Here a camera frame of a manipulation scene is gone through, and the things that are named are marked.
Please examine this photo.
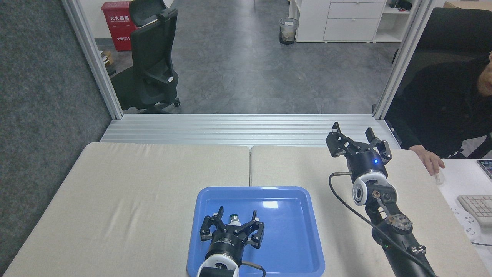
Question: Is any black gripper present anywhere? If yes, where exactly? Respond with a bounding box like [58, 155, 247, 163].
[199, 206, 266, 266]
[326, 122, 392, 180]

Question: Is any silver aluminium post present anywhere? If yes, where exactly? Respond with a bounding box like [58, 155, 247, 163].
[373, 0, 435, 120]
[61, 0, 124, 120]

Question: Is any black mesh office chair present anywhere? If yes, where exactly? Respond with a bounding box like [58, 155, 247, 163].
[111, 0, 180, 114]

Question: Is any blue plastic tray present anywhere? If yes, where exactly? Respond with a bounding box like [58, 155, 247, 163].
[187, 186, 326, 277]

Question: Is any red fire extinguisher box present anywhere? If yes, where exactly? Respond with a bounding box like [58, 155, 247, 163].
[101, 1, 137, 52]

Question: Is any white keyboard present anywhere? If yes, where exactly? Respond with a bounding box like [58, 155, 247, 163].
[457, 195, 492, 227]

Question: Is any white drawer cabinet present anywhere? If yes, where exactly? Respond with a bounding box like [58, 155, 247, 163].
[288, 0, 414, 43]

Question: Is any small cardboard box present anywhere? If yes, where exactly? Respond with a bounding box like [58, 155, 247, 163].
[100, 50, 116, 75]

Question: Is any white power strip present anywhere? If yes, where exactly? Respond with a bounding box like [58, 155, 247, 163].
[450, 207, 481, 241]

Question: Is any black high-back chair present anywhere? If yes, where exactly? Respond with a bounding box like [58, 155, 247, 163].
[392, 7, 492, 97]

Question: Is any person's hand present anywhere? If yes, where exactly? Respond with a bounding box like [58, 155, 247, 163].
[408, 144, 445, 176]

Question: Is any grey felt partition panel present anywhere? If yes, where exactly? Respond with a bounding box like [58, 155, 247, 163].
[0, 0, 113, 270]

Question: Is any silver aluminium rail base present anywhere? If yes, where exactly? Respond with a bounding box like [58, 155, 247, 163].
[100, 114, 402, 149]

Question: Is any black wire waste bin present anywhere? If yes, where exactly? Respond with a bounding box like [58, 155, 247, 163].
[279, 18, 299, 45]

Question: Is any dark phone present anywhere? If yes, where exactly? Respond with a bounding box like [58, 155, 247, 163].
[477, 159, 492, 179]

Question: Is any seated person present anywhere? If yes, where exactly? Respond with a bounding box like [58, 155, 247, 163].
[384, 50, 492, 159]

